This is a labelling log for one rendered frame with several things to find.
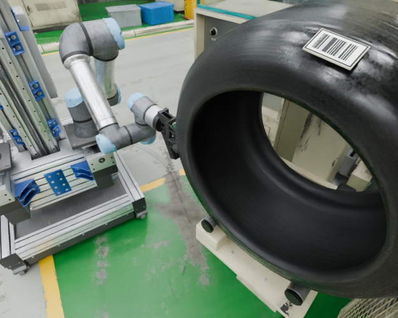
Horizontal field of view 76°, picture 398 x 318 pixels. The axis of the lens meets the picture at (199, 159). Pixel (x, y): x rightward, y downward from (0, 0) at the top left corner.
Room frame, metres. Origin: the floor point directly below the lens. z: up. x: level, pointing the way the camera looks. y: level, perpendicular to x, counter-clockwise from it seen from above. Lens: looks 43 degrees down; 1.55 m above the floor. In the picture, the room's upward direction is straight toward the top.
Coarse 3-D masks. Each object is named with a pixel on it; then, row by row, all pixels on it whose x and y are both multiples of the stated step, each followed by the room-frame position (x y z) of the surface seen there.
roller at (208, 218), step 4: (208, 216) 0.44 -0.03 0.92; (204, 220) 0.43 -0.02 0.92; (208, 220) 0.42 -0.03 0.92; (212, 220) 0.42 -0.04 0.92; (204, 224) 0.42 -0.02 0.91; (208, 224) 0.41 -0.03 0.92; (212, 224) 0.41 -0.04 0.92; (216, 224) 0.42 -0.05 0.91; (204, 228) 0.42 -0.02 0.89; (208, 228) 0.41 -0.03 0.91; (212, 228) 0.41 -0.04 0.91; (208, 232) 0.41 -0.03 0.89
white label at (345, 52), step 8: (320, 32) 0.33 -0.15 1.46; (328, 32) 0.33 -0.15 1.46; (312, 40) 0.32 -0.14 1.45; (320, 40) 0.32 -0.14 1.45; (328, 40) 0.32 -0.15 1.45; (336, 40) 0.31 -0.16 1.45; (344, 40) 0.31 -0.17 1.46; (352, 40) 0.31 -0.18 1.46; (304, 48) 0.31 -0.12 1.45; (312, 48) 0.31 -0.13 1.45; (320, 48) 0.31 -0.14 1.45; (328, 48) 0.30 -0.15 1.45; (336, 48) 0.30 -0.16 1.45; (344, 48) 0.30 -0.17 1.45; (352, 48) 0.30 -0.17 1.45; (360, 48) 0.30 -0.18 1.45; (368, 48) 0.29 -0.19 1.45; (320, 56) 0.30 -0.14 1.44; (328, 56) 0.29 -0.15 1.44; (336, 56) 0.29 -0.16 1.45; (344, 56) 0.29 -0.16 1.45; (352, 56) 0.29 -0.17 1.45; (360, 56) 0.28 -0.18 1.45; (344, 64) 0.28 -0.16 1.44; (352, 64) 0.28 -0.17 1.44
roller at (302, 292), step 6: (288, 288) 0.24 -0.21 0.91; (294, 288) 0.24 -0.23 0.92; (300, 288) 0.24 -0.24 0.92; (306, 288) 0.24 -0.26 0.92; (288, 294) 0.23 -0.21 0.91; (294, 294) 0.22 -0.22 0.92; (300, 294) 0.22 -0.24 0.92; (306, 294) 0.23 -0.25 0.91; (294, 300) 0.22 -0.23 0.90; (300, 300) 0.21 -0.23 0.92
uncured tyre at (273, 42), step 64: (320, 0) 0.49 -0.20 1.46; (384, 0) 0.46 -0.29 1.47; (192, 64) 0.50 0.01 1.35; (256, 64) 0.36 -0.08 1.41; (320, 64) 0.30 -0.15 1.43; (384, 64) 0.28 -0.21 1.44; (192, 128) 0.46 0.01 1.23; (256, 128) 0.64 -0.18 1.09; (384, 128) 0.23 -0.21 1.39; (256, 192) 0.52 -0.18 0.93; (320, 192) 0.48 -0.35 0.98; (384, 192) 0.20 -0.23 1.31; (256, 256) 0.29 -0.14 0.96; (320, 256) 0.30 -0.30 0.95; (384, 256) 0.17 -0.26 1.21
